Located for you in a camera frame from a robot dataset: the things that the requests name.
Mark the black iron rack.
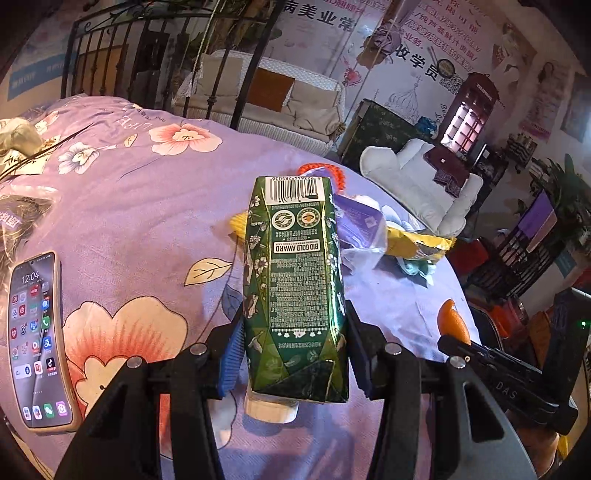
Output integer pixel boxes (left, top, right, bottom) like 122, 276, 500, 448
466, 220, 556, 297

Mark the green drink carton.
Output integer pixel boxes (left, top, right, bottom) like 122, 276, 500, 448
242, 175, 350, 424

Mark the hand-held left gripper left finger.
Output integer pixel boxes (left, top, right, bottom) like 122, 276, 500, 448
55, 305, 246, 480

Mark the yellow snack bag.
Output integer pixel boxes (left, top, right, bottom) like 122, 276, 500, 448
385, 224, 456, 260

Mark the floral bedsheet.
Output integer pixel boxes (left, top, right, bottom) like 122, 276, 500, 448
0, 95, 472, 480

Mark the light blue tissue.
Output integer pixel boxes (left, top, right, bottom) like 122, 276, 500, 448
399, 257, 439, 287

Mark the beige sofa with cushions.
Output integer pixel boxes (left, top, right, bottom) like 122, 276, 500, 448
173, 48, 347, 155

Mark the purple hanging cloth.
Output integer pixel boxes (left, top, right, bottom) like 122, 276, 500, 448
517, 191, 560, 253

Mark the brown square cushion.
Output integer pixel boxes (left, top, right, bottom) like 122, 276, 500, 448
252, 67, 296, 114

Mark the beige crumpled cloth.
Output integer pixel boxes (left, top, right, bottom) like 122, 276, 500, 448
0, 117, 43, 163

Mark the maroon folded cloth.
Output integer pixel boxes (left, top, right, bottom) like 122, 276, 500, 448
425, 143, 470, 198

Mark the clear plastic wrapper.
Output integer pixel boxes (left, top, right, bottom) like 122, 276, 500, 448
0, 194, 57, 261

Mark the yellow foam net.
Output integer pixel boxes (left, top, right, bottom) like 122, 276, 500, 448
229, 213, 252, 241

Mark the smartphone in beige case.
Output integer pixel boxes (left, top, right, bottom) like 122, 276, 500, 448
7, 251, 84, 433

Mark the red phone booth cabinet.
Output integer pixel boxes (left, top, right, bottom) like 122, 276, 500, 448
441, 71, 502, 161

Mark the purple plastic wrapper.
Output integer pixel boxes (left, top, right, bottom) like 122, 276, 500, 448
333, 194, 389, 274

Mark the orange mesh bag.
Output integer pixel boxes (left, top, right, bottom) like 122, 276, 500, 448
300, 162, 347, 193

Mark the green patterned box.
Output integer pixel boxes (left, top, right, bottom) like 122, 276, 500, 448
339, 99, 439, 160

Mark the white padded lounge chair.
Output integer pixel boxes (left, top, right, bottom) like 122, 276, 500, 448
360, 137, 484, 237

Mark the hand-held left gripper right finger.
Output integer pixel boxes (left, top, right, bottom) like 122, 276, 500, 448
344, 300, 539, 480

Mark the orange peel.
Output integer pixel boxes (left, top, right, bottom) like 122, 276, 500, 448
438, 299, 472, 348

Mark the wall poster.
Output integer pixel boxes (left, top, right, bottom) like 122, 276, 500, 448
272, 0, 492, 121

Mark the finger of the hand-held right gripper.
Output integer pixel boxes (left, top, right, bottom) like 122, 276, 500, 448
436, 335, 579, 435

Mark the green potted plant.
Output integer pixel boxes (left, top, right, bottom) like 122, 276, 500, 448
522, 156, 591, 252

